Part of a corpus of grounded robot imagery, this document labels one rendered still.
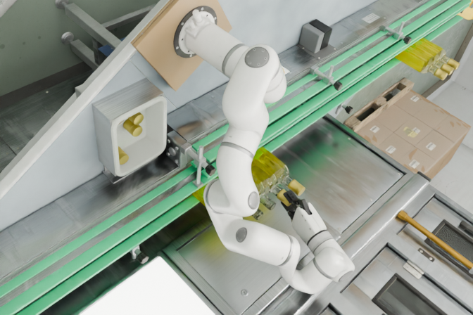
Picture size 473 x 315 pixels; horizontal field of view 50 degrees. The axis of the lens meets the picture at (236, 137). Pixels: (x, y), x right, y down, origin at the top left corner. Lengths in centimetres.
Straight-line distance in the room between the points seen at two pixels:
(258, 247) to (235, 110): 33
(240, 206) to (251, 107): 22
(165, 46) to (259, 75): 32
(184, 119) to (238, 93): 44
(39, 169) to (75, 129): 14
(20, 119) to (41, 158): 69
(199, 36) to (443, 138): 467
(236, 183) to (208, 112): 48
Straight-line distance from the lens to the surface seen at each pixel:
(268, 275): 157
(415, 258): 178
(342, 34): 204
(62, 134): 134
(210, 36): 132
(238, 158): 115
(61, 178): 145
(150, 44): 131
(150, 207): 147
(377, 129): 556
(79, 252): 141
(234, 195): 113
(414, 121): 584
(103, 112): 131
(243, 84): 114
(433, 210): 196
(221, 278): 154
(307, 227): 150
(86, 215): 144
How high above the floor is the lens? 162
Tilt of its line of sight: 26 degrees down
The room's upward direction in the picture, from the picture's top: 129 degrees clockwise
